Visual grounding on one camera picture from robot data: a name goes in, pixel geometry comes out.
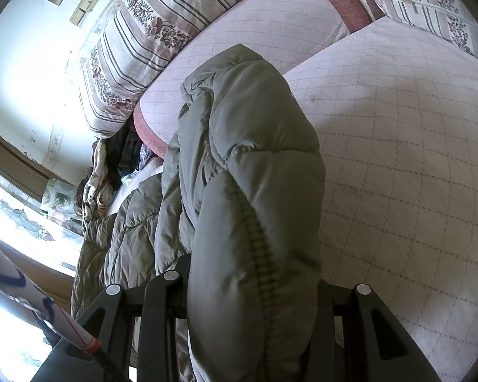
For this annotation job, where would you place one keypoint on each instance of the wooden window frame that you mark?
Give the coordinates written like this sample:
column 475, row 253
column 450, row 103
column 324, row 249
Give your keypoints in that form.
column 12, row 159

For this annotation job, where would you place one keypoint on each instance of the brown beige blanket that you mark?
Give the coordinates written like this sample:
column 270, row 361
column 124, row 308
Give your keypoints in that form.
column 97, row 183

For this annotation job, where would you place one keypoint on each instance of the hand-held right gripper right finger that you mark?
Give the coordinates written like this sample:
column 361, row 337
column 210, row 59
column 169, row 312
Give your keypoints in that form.
column 366, row 310

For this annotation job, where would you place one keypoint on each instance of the beige wall switch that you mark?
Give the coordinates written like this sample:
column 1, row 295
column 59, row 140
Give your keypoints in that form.
column 91, row 0
column 79, row 16

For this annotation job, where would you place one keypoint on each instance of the grey puffer jacket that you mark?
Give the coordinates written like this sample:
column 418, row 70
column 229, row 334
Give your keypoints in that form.
column 243, row 187

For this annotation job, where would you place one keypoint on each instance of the striped floral pillow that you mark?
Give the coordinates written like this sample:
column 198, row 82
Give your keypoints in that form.
column 422, row 0
column 151, row 28

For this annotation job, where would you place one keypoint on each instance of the pink quilted bed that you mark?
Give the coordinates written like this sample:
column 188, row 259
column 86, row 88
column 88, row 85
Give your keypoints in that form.
column 402, row 167

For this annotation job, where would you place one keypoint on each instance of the pink quilted bolster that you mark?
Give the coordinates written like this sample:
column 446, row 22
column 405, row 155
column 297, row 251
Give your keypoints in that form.
column 263, row 20

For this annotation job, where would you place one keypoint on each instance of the white baseball bat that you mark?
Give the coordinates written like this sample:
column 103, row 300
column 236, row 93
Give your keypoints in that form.
column 32, row 286

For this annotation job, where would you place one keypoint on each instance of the black clothing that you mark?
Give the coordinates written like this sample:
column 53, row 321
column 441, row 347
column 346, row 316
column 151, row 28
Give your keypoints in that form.
column 127, row 159

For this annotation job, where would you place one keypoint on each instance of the light purple patterned cloth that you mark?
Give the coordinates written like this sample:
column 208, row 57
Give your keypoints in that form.
column 145, row 156

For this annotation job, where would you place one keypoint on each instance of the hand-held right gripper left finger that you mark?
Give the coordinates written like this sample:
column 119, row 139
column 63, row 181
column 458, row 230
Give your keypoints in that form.
column 175, row 284

